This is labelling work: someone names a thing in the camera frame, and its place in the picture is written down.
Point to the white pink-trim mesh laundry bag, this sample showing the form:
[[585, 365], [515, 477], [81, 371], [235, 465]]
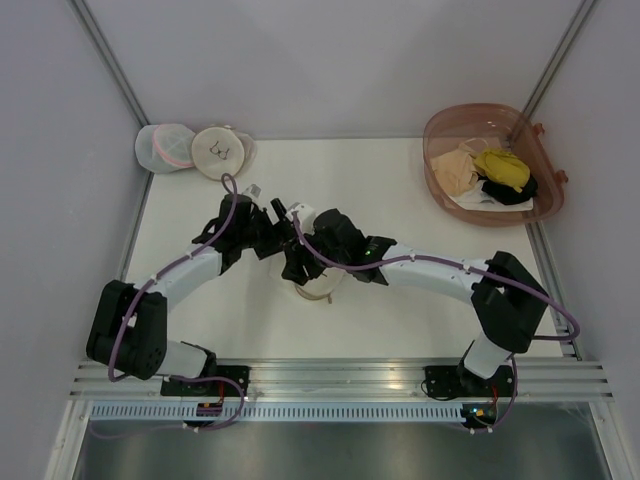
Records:
[[164, 148]]

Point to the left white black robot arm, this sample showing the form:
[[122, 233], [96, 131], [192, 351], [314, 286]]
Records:
[[129, 334]]

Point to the aluminium front rail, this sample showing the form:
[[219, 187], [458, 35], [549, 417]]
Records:
[[540, 380]]

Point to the yellow bra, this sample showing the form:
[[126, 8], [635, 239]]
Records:
[[503, 167]]

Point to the beige mesh bag at back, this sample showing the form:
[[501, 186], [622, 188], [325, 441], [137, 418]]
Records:
[[220, 149]]

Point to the brown translucent plastic basket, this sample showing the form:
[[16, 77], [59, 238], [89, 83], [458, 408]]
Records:
[[505, 128]]

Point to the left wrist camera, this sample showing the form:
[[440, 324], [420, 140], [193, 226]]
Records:
[[253, 192]]

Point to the right aluminium frame post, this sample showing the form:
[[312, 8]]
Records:
[[568, 39]]

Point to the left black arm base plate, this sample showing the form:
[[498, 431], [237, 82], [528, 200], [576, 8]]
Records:
[[236, 382]]

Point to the black garment in basket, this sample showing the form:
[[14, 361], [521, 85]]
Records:
[[507, 195]]

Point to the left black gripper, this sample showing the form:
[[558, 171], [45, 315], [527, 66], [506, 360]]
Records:
[[261, 232]]

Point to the white garment in basket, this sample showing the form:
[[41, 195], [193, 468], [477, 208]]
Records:
[[476, 199]]

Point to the left aluminium frame post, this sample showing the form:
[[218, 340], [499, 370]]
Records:
[[93, 31]]

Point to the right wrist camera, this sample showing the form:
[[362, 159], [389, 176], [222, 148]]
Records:
[[304, 214]]

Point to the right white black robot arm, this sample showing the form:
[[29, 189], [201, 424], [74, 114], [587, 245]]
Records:
[[506, 298]]

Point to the white slotted cable duct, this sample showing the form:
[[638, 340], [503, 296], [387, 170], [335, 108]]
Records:
[[279, 411]]

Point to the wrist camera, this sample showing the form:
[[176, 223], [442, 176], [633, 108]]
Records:
[[253, 192], [304, 214]]

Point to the beige bra in basket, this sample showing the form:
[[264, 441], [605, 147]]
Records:
[[455, 171]]

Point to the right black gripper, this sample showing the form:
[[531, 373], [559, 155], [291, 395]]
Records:
[[298, 255]]

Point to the aluminium frame post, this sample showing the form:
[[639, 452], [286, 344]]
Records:
[[93, 31], [568, 39]]

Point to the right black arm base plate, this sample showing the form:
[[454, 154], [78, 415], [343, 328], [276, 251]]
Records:
[[452, 382]]

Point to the beige round mesh laundry bag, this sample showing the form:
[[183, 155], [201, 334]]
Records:
[[322, 287]]

